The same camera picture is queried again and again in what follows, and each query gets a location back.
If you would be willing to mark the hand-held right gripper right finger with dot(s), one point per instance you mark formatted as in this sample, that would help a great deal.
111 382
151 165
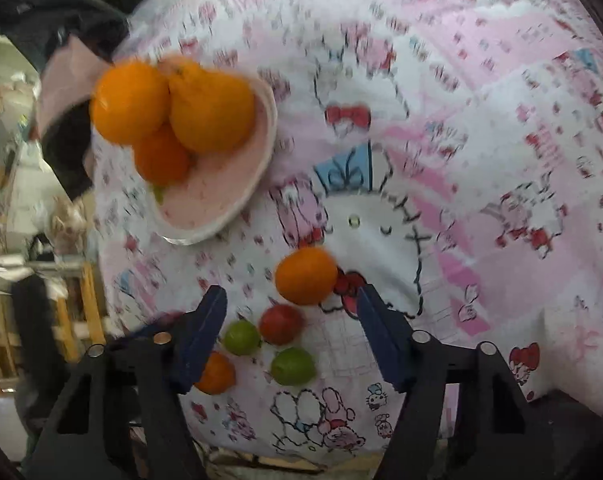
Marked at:
386 340

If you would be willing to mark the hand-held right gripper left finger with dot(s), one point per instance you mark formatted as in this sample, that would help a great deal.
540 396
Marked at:
201 345

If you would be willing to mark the red cherry tomato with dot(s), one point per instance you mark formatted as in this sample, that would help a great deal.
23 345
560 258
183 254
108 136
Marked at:
219 372
280 324

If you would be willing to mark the green grape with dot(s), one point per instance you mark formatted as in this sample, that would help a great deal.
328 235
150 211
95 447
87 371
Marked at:
241 337
294 366

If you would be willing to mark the small mandarin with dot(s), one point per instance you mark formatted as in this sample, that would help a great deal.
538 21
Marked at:
306 275

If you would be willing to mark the pink strawberry print bowl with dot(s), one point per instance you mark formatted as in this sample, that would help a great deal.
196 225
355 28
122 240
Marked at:
216 185

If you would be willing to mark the round orange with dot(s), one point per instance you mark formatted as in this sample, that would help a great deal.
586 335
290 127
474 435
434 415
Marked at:
161 160
129 102

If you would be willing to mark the pear-shaped orange with stem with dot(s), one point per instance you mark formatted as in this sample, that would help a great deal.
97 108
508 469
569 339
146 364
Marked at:
211 110

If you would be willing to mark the wooden stool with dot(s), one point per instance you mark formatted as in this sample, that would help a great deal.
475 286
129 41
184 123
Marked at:
92 300

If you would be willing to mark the pink cartoon printed bedsheet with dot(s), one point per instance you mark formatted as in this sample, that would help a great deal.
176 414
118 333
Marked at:
431 160

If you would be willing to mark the black zigzag-edged cloth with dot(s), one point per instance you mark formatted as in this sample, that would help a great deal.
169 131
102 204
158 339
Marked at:
66 155

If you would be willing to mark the pink cloth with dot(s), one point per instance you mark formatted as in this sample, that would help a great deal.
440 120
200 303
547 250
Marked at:
63 90

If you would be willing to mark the dark grey cloth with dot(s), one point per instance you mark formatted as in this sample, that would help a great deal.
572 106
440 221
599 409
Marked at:
56 5

